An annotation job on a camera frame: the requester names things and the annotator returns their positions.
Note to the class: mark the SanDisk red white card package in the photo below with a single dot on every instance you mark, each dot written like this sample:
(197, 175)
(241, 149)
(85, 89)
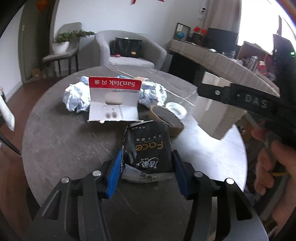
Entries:
(113, 99)

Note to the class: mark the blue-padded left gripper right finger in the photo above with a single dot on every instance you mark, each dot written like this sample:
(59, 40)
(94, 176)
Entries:
(236, 218)

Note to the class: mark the black handbag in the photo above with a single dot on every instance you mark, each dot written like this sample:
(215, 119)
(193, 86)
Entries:
(126, 47)

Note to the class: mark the grey armchair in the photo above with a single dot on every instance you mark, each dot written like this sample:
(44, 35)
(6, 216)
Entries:
(152, 55)

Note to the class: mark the person's right hand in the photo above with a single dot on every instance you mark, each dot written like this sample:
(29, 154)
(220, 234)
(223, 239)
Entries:
(277, 152)

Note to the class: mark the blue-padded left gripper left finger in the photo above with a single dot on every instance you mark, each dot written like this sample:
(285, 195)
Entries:
(57, 218)

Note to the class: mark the black Face tissue packet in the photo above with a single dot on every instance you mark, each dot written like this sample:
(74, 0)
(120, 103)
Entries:
(147, 153)

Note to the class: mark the white patterned tablecloth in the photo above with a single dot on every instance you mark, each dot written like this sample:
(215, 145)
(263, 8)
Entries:
(6, 113)

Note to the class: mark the framed globe picture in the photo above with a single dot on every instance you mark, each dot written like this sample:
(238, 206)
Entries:
(182, 32)

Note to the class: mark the long cloth-covered side table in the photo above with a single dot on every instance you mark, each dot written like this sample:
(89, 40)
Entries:
(223, 66)

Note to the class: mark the grey dining chair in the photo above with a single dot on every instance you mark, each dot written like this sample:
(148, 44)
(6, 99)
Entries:
(71, 52)

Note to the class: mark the black monitor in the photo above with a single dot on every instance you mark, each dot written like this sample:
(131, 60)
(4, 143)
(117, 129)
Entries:
(220, 40)

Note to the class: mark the black chair leg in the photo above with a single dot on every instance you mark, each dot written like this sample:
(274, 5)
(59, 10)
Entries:
(9, 144)

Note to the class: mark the cardboard box with clutter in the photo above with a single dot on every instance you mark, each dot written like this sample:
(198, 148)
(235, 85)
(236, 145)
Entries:
(254, 58)

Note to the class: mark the potted green plant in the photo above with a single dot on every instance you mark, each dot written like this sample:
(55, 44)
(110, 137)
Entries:
(62, 40)

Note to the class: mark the dark green door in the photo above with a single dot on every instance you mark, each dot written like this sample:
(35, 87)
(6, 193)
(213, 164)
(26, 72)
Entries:
(34, 37)

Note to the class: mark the white tape roll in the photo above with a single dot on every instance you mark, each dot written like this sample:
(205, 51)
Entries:
(178, 110)

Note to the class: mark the crumpled light blue paper ball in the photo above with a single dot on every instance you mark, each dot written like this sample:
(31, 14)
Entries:
(77, 97)

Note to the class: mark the small cardboard box on floor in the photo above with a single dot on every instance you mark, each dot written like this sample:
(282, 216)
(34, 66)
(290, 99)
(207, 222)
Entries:
(36, 73)

